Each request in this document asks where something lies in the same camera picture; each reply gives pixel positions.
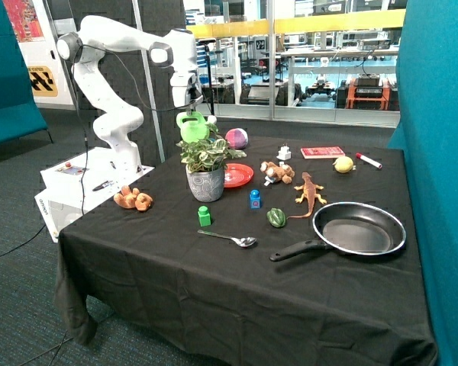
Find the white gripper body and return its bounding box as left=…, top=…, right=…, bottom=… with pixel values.
left=170, top=72, right=203, bottom=108

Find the green toy watering can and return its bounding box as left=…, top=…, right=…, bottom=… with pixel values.
left=176, top=111, right=217, bottom=143

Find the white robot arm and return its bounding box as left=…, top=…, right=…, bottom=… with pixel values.
left=56, top=15, right=203, bottom=176

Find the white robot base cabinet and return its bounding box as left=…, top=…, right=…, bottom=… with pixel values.
left=35, top=147, right=153, bottom=243

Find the potted plant in grey pot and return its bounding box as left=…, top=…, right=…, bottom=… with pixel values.
left=177, top=123, right=247, bottom=203

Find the orange plastic plate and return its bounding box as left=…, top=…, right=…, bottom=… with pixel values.
left=224, top=163, right=254, bottom=188

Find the purple pink soft ball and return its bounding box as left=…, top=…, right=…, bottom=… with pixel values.
left=225, top=128, right=249, bottom=149

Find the white power adapter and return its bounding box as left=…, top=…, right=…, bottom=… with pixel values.
left=276, top=145, right=292, bottom=161

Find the green toy block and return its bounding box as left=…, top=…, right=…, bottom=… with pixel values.
left=198, top=205, right=211, bottom=227

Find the orange plush teddy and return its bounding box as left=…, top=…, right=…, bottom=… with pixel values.
left=114, top=185, right=153, bottom=212

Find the blue toy block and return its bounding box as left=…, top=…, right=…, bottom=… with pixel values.
left=249, top=189, right=261, bottom=209

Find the brown plush monkey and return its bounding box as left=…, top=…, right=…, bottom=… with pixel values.
left=260, top=162, right=295, bottom=186

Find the red book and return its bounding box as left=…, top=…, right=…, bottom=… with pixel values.
left=300, top=146, right=345, bottom=159

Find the green toy pepper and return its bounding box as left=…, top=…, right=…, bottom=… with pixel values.
left=266, top=207, right=286, bottom=228

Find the metal spoon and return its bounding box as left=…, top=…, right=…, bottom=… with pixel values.
left=198, top=230, right=257, bottom=248

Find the orange toy lizard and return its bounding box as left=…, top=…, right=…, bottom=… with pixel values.
left=287, top=172, right=327, bottom=219

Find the yellow lemon toy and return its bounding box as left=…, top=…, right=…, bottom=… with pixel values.
left=333, top=156, right=356, bottom=174

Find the red white marker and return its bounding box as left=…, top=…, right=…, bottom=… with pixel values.
left=356, top=152, right=382, bottom=169

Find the teal sofa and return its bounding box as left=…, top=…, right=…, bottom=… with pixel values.
left=0, top=1, right=49, bottom=143

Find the black tablecloth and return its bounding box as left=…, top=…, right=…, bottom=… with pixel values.
left=55, top=140, right=439, bottom=365

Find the black frying pan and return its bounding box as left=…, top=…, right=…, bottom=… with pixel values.
left=269, top=202, right=407, bottom=262

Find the teal partition panel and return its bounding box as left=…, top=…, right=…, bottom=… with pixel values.
left=389, top=1, right=458, bottom=365

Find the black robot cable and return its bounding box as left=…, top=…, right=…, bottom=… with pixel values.
left=0, top=37, right=199, bottom=366

